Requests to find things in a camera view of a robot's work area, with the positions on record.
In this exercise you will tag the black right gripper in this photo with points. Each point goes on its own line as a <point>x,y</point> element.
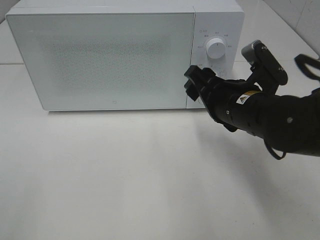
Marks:
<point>219,93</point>

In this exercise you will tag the upper white microwave knob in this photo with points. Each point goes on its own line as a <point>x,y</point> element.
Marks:
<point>215,47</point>

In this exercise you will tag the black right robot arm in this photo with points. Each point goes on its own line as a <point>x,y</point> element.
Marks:
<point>286,123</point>

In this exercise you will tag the white microwave oven body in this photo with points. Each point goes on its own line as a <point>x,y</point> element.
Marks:
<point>222,18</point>

